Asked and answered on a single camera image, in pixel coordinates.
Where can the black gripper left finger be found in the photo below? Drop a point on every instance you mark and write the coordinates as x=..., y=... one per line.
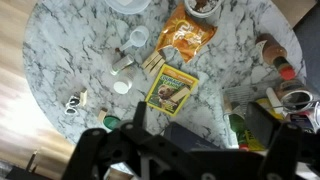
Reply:
x=140, y=113

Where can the brown bottle red cap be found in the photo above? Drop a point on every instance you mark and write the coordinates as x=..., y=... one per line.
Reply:
x=275, y=55

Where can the green round lid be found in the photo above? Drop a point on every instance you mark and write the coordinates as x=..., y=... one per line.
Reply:
x=111, y=122

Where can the green bottle red cap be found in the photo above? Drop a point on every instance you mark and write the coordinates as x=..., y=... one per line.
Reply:
x=237, y=125

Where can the orange chip packet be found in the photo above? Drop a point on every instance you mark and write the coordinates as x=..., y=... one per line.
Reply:
x=183, y=33

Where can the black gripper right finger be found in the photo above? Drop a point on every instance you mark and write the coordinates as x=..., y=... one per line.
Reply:
x=261, y=123

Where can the long flat wooden block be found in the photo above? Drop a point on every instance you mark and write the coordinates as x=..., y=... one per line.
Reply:
x=180, y=94

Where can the clear measuring scoop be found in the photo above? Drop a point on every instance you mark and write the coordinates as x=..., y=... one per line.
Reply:
x=138, y=36

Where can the navy cardboard box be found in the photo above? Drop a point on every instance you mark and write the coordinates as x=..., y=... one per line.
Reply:
x=186, y=138

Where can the small bottle green label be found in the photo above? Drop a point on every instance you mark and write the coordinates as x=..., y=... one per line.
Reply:
x=121, y=64

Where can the wooden plank block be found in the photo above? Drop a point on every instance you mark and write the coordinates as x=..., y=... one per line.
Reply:
x=158, y=68
x=154, y=63
x=149, y=59

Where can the small wooden block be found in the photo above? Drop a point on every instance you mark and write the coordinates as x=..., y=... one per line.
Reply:
x=102, y=114
x=83, y=97

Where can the glass jar dark contents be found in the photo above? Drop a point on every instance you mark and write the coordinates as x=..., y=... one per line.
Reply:
x=296, y=99

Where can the yellow dog book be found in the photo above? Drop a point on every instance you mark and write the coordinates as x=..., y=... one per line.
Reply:
x=163, y=96

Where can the small white tube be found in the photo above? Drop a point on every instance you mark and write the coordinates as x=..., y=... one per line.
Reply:
x=273, y=100

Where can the bowl with dark food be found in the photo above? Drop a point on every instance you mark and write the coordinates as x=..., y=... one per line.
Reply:
x=203, y=7

